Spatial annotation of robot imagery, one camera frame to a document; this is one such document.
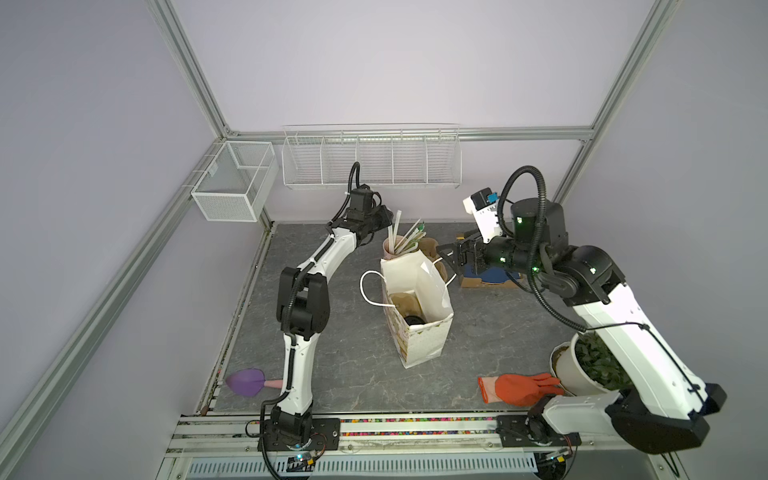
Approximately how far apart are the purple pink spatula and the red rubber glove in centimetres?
61

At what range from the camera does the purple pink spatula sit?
824mm

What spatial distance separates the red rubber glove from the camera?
79cm
